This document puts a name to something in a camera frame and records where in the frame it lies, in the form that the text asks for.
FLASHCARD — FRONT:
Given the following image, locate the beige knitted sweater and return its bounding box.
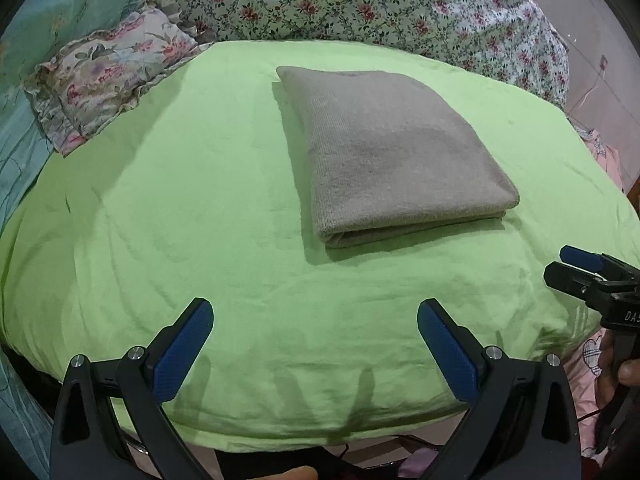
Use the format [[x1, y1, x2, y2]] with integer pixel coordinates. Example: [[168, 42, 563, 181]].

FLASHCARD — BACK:
[[277, 66, 520, 248]]

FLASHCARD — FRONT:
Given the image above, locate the person's right hand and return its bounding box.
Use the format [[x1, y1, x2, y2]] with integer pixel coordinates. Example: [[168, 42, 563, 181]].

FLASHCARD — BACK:
[[596, 328, 640, 461]]

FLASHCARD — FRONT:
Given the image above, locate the person's left hand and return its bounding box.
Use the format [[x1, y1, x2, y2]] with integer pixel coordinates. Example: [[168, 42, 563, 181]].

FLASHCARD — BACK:
[[254, 466, 318, 480]]

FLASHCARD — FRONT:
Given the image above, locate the pink patterned cloth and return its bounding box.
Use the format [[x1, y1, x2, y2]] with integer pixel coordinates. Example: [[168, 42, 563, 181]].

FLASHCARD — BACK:
[[562, 127, 629, 456]]

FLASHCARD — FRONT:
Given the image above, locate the lime green blanket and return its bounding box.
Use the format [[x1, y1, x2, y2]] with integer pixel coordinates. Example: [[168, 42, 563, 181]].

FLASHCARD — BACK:
[[1, 41, 639, 452]]

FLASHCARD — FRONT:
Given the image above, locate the white red floral quilt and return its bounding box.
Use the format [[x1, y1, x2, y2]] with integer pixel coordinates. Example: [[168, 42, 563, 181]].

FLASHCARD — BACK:
[[174, 0, 570, 107]]

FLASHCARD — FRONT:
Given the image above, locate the pastel floral ruffled pillow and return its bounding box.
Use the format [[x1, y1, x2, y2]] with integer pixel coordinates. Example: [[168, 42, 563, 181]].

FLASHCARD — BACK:
[[25, 6, 208, 156]]

